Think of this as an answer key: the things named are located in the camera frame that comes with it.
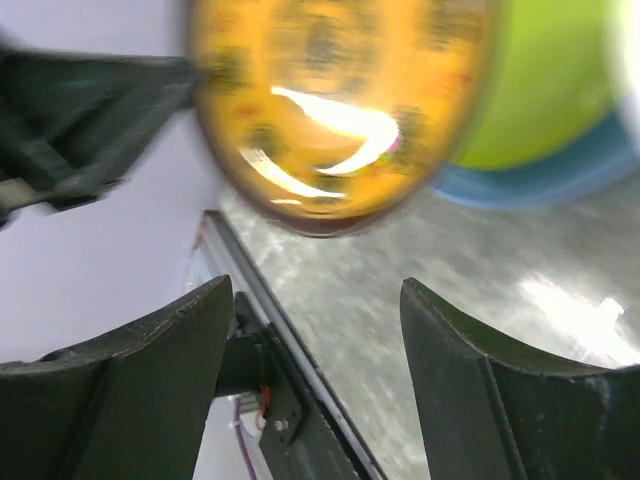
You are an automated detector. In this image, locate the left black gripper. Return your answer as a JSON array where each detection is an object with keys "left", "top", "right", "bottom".
[{"left": 1, "top": 49, "right": 200, "bottom": 224}]

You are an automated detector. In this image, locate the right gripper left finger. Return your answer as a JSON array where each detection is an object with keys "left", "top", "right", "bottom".
[{"left": 1, "top": 276, "right": 233, "bottom": 479}]

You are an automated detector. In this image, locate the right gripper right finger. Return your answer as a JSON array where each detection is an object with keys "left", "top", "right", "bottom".
[{"left": 400, "top": 278, "right": 639, "bottom": 479}]

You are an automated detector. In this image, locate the blue yellow pattern plate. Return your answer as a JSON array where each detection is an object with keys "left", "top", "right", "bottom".
[{"left": 186, "top": 1, "right": 504, "bottom": 237}]

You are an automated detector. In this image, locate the light blue plate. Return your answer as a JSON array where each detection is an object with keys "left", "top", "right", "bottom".
[{"left": 434, "top": 112, "right": 639, "bottom": 210}]

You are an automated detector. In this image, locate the lime green plate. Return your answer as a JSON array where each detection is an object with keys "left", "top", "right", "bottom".
[{"left": 453, "top": 0, "right": 614, "bottom": 171}]

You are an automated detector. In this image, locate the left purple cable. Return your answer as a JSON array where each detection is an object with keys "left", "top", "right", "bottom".
[{"left": 232, "top": 397, "right": 261, "bottom": 480}]

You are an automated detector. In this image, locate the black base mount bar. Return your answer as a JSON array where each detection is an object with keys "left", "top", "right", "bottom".
[{"left": 216, "top": 292, "right": 386, "bottom": 479}]

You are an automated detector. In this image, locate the aluminium rail frame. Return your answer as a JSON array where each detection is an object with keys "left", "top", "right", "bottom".
[{"left": 190, "top": 211, "right": 368, "bottom": 463}]

